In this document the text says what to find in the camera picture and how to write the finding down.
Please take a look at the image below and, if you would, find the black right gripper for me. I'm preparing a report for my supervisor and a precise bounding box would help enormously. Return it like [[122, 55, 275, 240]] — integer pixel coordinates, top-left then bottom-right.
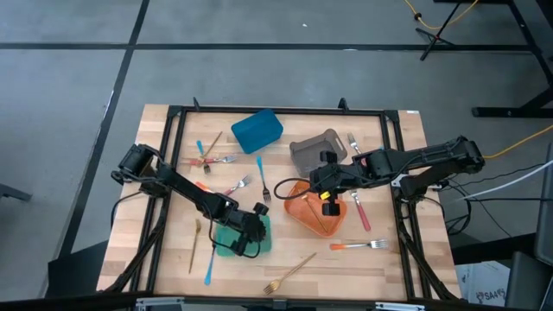
[[308, 149, 359, 218]]

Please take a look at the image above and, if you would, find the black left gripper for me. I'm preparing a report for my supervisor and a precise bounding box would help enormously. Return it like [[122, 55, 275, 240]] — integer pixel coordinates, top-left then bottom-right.
[[228, 201, 270, 256]]

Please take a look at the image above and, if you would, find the green translucent plastic bin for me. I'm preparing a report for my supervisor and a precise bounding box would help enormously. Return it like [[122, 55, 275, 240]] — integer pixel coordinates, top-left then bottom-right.
[[214, 214, 273, 259]]

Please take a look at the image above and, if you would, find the red-handled silver fork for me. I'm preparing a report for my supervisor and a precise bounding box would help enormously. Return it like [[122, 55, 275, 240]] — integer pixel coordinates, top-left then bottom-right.
[[349, 188, 372, 233], [223, 174, 253, 197], [346, 131, 363, 156], [188, 154, 238, 167]]

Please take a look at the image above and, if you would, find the blue-handled black fork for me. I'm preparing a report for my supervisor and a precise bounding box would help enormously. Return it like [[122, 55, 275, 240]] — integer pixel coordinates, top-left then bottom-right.
[[256, 155, 272, 204], [195, 139, 212, 175], [203, 241, 217, 287]]

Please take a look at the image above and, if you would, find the grey plastic bin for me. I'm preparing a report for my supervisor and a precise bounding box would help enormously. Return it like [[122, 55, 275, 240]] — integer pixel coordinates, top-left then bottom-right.
[[289, 128, 349, 179]]

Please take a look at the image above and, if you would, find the orange plastic bin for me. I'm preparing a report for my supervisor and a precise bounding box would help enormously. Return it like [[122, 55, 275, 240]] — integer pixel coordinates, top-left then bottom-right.
[[283, 179, 348, 238]]

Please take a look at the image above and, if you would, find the blue plastic bin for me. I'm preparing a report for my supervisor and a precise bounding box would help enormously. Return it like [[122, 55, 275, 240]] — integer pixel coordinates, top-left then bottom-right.
[[230, 108, 285, 156]]

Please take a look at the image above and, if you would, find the black tripod stand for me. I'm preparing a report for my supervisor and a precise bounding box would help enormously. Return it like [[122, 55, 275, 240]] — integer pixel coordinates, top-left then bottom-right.
[[415, 0, 461, 61]]

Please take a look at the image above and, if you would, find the white cardboard box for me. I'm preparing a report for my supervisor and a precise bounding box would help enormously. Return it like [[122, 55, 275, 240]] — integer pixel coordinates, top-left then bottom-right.
[[455, 260, 512, 308]]

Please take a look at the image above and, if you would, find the dark grey cabinet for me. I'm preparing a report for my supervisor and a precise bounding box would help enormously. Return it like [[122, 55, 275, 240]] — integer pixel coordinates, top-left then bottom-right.
[[504, 142, 553, 311]]

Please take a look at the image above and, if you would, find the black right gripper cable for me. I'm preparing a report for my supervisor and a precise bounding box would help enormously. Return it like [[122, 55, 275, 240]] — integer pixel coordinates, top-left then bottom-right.
[[273, 176, 323, 202]]

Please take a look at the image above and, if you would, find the black aluminium table frame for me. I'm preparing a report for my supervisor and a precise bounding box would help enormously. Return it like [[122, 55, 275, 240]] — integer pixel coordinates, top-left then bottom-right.
[[97, 97, 461, 303]]

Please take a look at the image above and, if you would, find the silver metal bracket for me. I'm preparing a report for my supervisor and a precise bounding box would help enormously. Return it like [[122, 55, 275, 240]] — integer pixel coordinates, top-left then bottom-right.
[[374, 301, 427, 311], [135, 296, 186, 311]]

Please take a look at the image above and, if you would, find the white cable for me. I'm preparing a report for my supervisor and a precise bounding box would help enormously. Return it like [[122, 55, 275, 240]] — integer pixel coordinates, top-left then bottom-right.
[[448, 159, 553, 202]]

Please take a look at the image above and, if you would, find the yellow extension cable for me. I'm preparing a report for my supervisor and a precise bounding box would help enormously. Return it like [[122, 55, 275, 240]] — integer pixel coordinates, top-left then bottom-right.
[[482, 124, 553, 160], [404, 0, 480, 31]]

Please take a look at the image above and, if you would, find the black floor cable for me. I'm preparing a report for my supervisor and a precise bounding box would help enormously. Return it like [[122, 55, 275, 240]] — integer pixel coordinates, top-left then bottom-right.
[[468, 196, 553, 203]]

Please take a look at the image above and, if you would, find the black desk frame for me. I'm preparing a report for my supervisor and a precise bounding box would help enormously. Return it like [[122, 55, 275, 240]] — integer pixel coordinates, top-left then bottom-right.
[[431, 0, 553, 118]]

